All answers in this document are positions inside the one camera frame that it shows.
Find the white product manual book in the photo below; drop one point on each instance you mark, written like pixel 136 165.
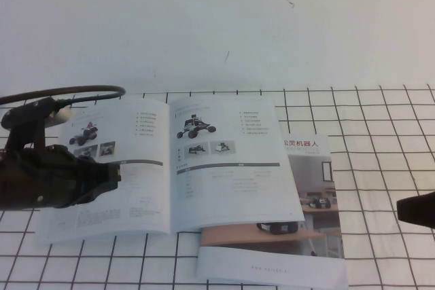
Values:
pixel 221 184

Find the closed brochure with photo cover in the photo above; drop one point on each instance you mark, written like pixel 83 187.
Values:
pixel 272 263

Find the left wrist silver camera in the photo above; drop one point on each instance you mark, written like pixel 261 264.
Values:
pixel 61 117

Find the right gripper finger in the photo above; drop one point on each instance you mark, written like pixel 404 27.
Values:
pixel 418 203
pixel 418 218

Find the left camera black mount bracket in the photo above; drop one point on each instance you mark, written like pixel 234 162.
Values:
pixel 25 117

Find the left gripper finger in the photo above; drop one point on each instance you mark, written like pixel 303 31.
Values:
pixel 112 172
pixel 96 189

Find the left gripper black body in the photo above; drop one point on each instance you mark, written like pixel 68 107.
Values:
pixel 40 181

